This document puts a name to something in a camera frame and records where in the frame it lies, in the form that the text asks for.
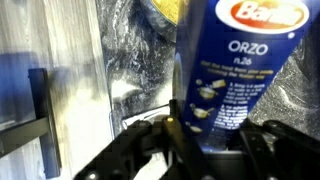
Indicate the blue pasta box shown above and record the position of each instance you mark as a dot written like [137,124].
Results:
[233,66]

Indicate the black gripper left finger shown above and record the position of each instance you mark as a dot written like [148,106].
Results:
[133,146]

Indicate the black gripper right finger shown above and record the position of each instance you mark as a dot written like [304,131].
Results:
[283,150]

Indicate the black metal frame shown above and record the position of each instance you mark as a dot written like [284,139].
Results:
[43,133]

